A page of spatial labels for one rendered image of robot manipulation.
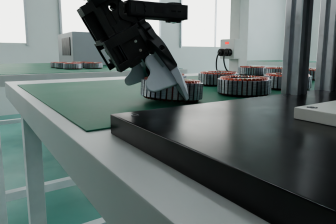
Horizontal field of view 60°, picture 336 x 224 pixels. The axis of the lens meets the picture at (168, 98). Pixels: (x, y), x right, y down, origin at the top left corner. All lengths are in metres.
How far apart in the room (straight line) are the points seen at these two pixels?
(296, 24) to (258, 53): 6.72
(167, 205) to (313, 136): 0.13
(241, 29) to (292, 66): 0.91
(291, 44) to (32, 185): 0.88
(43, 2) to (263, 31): 4.83
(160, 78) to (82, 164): 0.21
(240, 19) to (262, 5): 5.96
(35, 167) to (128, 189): 0.87
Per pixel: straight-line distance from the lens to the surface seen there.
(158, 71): 0.46
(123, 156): 0.26
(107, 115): 0.42
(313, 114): 0.31
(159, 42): 0.45
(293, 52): 0.51
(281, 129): 0.27
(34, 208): 1.12
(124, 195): 0.21
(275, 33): 7.69
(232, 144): 0.22
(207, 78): 0.79
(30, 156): 1.05
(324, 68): 0.60
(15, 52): 4.60
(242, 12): 1.41
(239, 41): 1.37
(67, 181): 1.64
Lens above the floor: 0.83
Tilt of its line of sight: 8 degrees down
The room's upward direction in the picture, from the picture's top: straight up
